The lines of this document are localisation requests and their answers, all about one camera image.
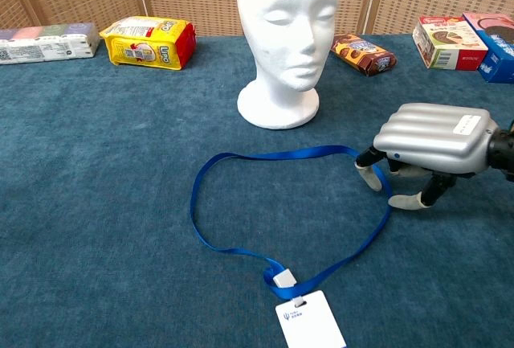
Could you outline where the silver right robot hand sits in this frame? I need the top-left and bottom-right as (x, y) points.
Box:
(354, 102), (501, 209)

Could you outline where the blue lanyard with white badge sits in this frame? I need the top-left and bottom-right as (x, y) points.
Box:
(190, 145), (394, 348)

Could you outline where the white foam mannequin head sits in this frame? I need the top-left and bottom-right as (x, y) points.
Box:
(235, 0), (341, 130)

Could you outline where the red white Nestle box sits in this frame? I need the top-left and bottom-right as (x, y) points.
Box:
(412, 15), (489, 71)

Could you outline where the brown chocolate cookie pack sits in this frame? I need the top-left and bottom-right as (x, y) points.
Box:
(329, 33), (398, 78)

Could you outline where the pink blue Oreo box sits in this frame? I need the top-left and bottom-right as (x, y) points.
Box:
(462, 11), (514, 84)

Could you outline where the yellow Lipo biscuit bag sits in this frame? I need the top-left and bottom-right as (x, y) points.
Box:
(99, 15), (198, 72)

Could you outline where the blue table cloth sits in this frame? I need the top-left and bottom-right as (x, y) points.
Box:
(0, 33), (514, 348)

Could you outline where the multicolour tissue multipack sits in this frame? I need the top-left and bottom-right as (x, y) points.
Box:
(0, 22), (100, 66)

